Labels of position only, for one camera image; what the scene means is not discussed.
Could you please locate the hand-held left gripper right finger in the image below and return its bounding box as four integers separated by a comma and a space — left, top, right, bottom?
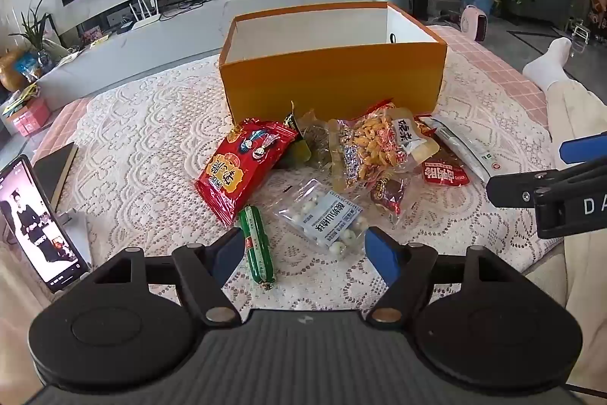
365, 227, 517, 326

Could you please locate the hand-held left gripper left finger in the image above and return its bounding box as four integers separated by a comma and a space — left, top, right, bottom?
92, 227, 245, 327

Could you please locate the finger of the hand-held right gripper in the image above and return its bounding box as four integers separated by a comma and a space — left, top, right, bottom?
486, 170, 567, 206
560, 134, 607, 164

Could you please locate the green sausage stick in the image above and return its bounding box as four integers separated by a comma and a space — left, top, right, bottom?
237, 206, 276, 289

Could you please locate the dark red date packet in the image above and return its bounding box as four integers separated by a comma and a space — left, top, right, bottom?
370, 175, 413, 223

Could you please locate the white long snack packet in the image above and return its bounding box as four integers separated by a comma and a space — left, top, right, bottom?
420, 115, 506, 183

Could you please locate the clear bag of white candies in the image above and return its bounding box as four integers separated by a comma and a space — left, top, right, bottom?
275, 177, 371, 256

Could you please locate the red spicy strip packet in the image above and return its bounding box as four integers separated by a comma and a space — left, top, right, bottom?
420, 149, 470, 188

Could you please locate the red cartoon snack packet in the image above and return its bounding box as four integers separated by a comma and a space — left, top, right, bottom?
194, 118, 299, 228

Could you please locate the orange shrimp stick chips packet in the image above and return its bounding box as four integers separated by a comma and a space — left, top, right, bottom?
329, 99, 413, 192

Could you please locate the tan pickle packet white label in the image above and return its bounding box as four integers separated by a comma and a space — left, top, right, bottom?
391, 108, 439, 164

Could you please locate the olive pickled vegetable packet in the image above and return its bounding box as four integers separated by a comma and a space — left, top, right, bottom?
272, 101, 333, 171

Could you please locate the orange cardboard box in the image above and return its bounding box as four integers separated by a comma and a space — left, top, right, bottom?
218, 1, 448, 127

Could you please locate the person's white socked foot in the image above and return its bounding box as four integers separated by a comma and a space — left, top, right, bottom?
522, 37, 574, 93

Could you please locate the pink checked mat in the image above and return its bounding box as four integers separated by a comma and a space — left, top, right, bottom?
31, 23, 551, 159

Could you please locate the white lace tablecloth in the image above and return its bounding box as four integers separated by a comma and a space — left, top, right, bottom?
71, 37, 565, 311

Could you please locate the pink fan heater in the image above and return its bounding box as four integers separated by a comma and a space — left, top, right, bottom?
460, 4, 491, 43

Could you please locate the black notebook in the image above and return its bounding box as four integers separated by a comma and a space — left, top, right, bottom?
32, 142, 79, 213

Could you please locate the black smartphone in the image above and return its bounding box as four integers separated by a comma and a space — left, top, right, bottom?
0, 154, 91, 294

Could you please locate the white marble television cabinet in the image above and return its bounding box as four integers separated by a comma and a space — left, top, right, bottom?
35, 0, 413, 102

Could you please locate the pink cardboard box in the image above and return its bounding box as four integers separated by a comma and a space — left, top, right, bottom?
9, 96, 52, 137

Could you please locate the white router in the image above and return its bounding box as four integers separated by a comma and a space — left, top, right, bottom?
129, 0, 161, 31

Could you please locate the orange round vase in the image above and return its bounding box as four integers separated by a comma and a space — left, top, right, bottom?
0, 49, 29, 93

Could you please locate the small potted plant in vase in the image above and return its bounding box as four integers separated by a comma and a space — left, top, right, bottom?
9, 0, 62, 74

